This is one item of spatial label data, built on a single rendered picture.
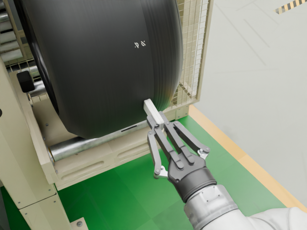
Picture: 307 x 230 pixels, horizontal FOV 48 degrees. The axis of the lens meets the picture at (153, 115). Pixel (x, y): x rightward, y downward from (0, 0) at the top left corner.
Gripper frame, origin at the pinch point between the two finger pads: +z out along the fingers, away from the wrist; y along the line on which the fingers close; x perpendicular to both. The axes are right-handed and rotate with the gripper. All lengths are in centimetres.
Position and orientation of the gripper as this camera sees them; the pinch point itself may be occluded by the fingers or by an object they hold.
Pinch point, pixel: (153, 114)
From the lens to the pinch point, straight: 75.2
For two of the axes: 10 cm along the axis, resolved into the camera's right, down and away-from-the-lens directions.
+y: -8.9, 3.4, -3.1
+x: -0.6, 5.7, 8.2
